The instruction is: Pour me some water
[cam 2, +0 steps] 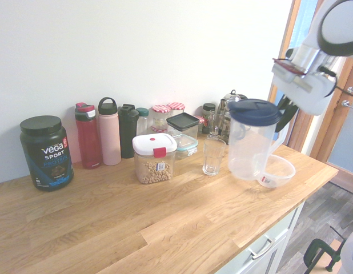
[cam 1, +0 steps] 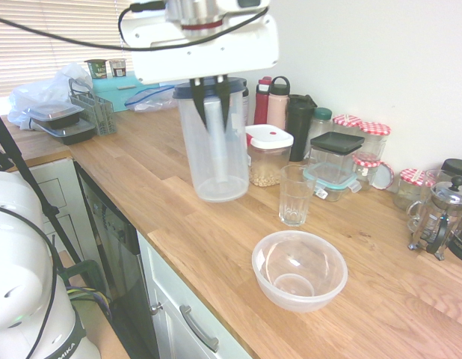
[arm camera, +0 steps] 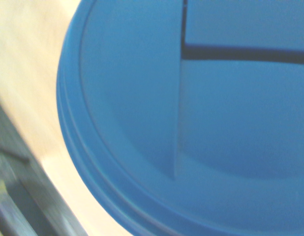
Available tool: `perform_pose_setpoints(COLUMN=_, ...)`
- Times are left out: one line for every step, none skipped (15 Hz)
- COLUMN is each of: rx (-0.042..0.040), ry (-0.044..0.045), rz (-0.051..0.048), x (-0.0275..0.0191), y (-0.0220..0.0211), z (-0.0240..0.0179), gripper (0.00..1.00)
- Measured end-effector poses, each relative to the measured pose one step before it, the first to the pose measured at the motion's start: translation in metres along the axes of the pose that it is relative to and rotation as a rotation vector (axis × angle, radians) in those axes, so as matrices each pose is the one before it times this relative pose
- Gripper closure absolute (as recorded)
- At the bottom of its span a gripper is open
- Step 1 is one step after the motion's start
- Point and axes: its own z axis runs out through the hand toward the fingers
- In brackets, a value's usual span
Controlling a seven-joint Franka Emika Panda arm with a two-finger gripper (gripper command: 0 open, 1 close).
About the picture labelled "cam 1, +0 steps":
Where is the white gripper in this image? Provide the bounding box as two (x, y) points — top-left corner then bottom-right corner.
(129, 13), (280, 132)

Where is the clear pitcher with blue lid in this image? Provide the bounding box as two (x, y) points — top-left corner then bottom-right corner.
(172, 76), (250, 203)

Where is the red water bottle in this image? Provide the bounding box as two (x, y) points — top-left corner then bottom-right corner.
(253, 76), (273, 126)

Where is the black Vega protein tub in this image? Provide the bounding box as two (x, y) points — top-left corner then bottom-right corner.
(241, 88), (251, 127)

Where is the clear zip bag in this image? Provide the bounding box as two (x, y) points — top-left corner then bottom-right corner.
(125, 84), (179, 113)

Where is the pink bottle with black lid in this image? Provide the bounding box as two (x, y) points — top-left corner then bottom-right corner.
(266, 76), (291, 130)

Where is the cereal container with white lid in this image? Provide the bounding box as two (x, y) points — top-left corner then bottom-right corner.
(245, 124), (295, 188)

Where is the black shaker bottle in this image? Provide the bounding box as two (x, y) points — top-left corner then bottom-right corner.
(286, 93), (317, 162)

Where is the teal cutting board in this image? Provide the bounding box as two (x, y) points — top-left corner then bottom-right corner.
(91, 70), (150, 112)

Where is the brown yoghurt cup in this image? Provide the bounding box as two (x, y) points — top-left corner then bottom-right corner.
(108, 58), (128, 79)

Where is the clear bottle with green lid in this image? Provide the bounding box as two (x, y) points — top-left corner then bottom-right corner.
(309, 107), (333, 141)

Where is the grey cutlery basket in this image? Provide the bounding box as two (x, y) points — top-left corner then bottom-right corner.
(69, 78), (118, 136)

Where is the green yoghurt cup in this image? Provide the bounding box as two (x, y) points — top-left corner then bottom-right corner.
(84, 58), (108, 80)

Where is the clear drinking glass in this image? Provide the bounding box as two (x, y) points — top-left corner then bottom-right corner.
(278, 164), (317, 228)

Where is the square container with black lid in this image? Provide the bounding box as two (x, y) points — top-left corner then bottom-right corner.
(309, 131), (366, 177)

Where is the jar with red checked lid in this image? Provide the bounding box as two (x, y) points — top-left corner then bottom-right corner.
(332, 114), (363, 138)
(358, 121), (392, 164)

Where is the black meal container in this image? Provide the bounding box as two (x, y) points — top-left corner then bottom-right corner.
(34, 119), (97, 146)
(27, 104), (84, 130)

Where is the glass container with teal lid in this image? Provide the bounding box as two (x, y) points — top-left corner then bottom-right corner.
(302, 161), (361, 203)

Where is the white plastic bag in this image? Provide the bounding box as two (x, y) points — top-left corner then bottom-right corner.
(8, 62), (93, 130)

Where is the small jar red checked lid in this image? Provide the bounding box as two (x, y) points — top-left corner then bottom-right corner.
(393, 168), (426, 210)
(352, 154), (384, 191)

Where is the window blind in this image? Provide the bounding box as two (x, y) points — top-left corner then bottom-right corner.
(0, 0), (168, 109)

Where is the black dishwasher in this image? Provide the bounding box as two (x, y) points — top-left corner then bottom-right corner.
(76, 164), (161, 359)

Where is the round white jar lid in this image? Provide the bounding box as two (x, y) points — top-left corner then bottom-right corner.
(372, 162), (395, 191)

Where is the clear plastic bowl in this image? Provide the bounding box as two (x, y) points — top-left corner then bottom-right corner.
(252, 230), (348, 313)

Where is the white kitchen cabinet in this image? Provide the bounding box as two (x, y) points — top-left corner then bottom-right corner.
(10, 159), (254, 359)

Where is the black tripod leg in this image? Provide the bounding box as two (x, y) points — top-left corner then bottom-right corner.
(0, 104), (86, 270)

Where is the green clamp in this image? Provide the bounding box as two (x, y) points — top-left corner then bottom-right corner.
(58, 260), (112, 300)

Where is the clear glass mug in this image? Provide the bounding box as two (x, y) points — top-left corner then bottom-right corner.
(405, 168), (447, 233)

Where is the glass french press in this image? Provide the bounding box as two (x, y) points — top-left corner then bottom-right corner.
(407, 175), (462, 262)

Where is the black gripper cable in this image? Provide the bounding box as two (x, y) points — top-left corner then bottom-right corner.
(0, 1), (168, 52)

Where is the metal drawer handle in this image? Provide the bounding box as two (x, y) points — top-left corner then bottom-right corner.
(179, 304), (220, 352)

